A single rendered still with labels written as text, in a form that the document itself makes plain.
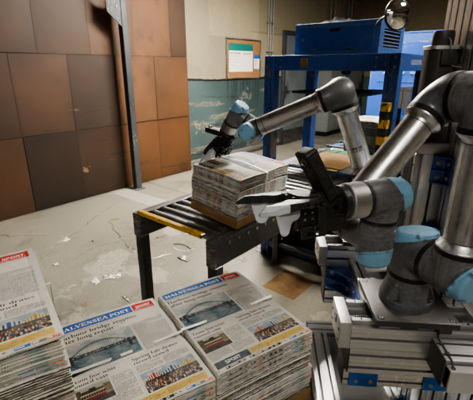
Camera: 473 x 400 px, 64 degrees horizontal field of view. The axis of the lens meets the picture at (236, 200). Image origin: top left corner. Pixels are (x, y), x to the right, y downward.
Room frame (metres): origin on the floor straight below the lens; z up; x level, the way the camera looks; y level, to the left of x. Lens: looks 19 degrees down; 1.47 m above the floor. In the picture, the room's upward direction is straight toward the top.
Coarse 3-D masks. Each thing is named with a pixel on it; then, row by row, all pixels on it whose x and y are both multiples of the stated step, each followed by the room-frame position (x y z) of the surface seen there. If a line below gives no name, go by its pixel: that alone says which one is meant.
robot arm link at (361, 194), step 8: (344, 184) 0.72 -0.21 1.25; (352, 184) 0.71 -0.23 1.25; (360, 184) 0.71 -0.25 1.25; (352, 192) 0.69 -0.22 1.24; (360, 192) 0.69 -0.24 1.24; (368, 192) 0.70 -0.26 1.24; (360, 200) 0.68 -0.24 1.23; (368, 200) 0.69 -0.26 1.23; (360, 208) 0.68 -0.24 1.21; (368, 208) 0.69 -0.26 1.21; (352, 216) 0.68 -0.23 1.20; (360, 216) 0.69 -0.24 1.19
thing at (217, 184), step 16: (208, 160) 1.74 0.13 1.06; (224, 160) 1.76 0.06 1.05; (192, 176) 1.67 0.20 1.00; (208, 176) 1.62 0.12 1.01; (224, 176) 1.56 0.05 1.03; (240, 176) 1.54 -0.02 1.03; (256, 176) 1.59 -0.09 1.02; (192, 192) 1.67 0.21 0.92; (208, 192) 1.61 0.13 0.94; (224, 192) 1.55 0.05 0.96; (240, 192) 1.51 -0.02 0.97; (256, 192) 1.60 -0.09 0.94; (224, 208) 1.55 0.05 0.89; (240, 208) 1.51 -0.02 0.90
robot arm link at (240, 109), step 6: (234, 102) 1.71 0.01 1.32; (240, 102) 1.72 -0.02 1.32; (234, 108) 1.70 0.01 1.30; (240, 108) 1.69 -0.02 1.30; (246, 108) 1.70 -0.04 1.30; (228, 114) 1.73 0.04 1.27; (234, 114) 1.70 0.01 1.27; (240, 114) 1.70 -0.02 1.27; (246, 114) 1.70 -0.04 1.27; (228, 120) 1.72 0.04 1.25; (234, 120) 1.71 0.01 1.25; (240, 120) 1.70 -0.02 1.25; (234, 126) 1.72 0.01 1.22
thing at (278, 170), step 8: (240, 152) 1.92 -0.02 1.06; (248, 152) 1.93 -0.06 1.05; (248, 160) 1.79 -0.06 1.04; (256, 160) 1.79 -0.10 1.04; (264, 160) 1.80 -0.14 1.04; (272, 160) 1.81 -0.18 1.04; (264, 168) 1.69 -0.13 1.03; (272, 168) 1.69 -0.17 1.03; (280, 168) 1.73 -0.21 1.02; (272, 176) 1.68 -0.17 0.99; (280, 176) 1.74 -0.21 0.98; (272, 184) 1.69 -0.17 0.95; (280, 184) 1.74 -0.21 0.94
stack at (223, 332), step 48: (192, 288) 1.01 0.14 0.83; (240, 288) 1.01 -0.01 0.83; (96, 336) 0.79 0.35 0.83; (144, 336) 0.79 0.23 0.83; (192, 336) 0.79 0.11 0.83; (240, 336) 0.79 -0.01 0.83; (288, 336) 0.79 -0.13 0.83; (96, 384) 0.63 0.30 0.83; (144, 384) 0.63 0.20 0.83; (192, 384) 0.63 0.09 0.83; (240, 384) 0.69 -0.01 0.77; (288, 384) 0.76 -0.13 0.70
